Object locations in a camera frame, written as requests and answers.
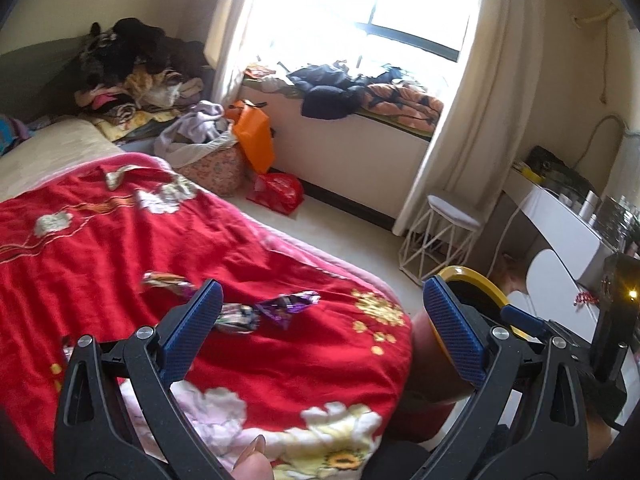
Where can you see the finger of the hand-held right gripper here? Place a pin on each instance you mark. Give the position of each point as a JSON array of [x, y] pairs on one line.
[[525, 321]]

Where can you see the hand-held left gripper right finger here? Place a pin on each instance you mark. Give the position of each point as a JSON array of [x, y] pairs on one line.
[[452, 325]]

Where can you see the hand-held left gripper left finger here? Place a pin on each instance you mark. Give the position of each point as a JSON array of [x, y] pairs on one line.
[[192, 330]]

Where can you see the silver patterned wrapper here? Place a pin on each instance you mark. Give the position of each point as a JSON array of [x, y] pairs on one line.
[[237, 317]]

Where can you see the brown bin with yellow rim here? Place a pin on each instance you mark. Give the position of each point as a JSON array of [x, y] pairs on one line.
[[427, 365]]

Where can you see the purple candy wrapper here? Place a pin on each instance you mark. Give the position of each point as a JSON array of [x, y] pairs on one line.
[[282, 307]]

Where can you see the person's right forearm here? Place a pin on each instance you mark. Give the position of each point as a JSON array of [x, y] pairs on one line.
[[600, 437]]

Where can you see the person's left hand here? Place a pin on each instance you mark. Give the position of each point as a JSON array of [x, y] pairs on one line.
[[252, 462]]

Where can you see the brown shiny wrapper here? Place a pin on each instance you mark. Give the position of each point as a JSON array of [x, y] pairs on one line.
[[167, 281]]

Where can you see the white desk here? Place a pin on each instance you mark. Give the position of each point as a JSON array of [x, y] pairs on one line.
[[575, 230]]

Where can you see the red floral blanket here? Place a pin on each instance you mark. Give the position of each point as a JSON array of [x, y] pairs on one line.
[[100, 260]]

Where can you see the row of cosmetic bottles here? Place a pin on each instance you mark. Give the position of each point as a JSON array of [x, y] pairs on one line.
[[620, 220]]

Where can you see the silver can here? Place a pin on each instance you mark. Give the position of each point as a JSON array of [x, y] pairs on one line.
[[591, 205]]

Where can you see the dark green bag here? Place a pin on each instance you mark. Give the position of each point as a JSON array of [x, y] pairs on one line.
[[555, 167]]

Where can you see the floral laundry basket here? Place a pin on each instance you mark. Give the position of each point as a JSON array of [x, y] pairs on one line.
[[215, 170]]

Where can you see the red plastic bag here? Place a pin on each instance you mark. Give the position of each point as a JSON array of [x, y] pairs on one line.
[[277, 192]]

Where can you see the orange paper bag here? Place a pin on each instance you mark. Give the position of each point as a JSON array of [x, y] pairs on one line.
[[255, 135]]

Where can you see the pale purple clothes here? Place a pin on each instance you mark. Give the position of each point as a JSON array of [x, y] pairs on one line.
[[200, 122]]

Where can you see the wide cream curtain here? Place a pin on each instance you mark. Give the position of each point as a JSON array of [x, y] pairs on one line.
[[475, 110]]

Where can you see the beige pillow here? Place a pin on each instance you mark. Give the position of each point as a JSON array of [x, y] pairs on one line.
[[50, 155]]

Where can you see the orange and black blanket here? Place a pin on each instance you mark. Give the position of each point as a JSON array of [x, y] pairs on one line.
[[405, 102]]

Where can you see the dark clothes on windowsill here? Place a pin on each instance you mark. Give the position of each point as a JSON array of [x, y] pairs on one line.
[[325, 95]]

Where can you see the colourful cloth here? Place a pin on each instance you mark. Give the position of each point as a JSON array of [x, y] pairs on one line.
[[11, 135]]

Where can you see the orange patterned cloth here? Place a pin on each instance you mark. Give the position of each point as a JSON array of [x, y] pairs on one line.
[[257, 71]]

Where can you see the pile of clothes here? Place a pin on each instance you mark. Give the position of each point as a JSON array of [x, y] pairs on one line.
[[135, 65]]

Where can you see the grey headboard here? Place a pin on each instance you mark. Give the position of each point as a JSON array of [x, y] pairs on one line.
[[35, 80]]

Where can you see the narrow cream curtain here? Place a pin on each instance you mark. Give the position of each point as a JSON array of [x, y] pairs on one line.
[[232, 30]]

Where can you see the window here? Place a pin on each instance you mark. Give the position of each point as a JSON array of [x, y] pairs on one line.
[[390, 5]]

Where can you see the white wall pipe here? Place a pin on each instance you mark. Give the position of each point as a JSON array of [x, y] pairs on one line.
[[597, 16]]

